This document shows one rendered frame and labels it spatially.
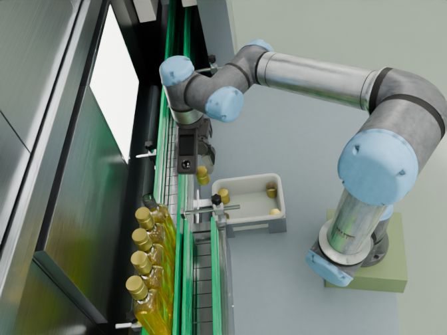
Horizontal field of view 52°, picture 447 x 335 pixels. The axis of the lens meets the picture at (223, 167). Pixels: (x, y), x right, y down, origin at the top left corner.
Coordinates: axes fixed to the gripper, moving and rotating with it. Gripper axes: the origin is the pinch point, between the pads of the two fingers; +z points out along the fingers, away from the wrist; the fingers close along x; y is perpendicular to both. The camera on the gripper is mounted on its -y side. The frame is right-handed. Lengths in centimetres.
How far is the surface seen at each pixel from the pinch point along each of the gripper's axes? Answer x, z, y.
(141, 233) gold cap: 7.7, -11.1, -25.9
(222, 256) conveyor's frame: -5.3, 17.2, -15.9
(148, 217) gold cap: 7.4, -10.1, -21.2
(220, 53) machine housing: 8, 20, 78
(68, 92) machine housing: 25.2, -31.2, -1.5
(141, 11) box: 39, 3, 85
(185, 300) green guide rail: 0.4, 8.5, -32.6
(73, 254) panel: 18.9, -16.1, -34.4
